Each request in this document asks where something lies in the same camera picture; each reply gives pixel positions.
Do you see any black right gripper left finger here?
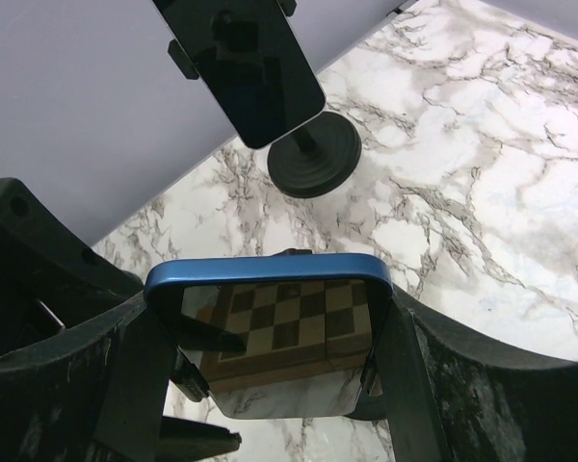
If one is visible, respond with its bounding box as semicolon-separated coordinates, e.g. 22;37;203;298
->
0;279;175;461

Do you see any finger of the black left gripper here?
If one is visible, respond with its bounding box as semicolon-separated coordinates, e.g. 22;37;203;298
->
0;178;144;356
158;416;242;457

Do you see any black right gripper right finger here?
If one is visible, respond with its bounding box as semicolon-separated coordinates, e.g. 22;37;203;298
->
373;284;578;461

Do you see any black round-base phone stand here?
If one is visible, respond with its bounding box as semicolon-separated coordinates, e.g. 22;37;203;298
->
171;247;401;424

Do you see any black corner phone stand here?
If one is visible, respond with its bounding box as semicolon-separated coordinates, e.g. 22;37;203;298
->
168;1;362;198

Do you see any dark phone on corner stand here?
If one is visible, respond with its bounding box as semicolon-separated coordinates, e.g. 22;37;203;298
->
154;1;326;149

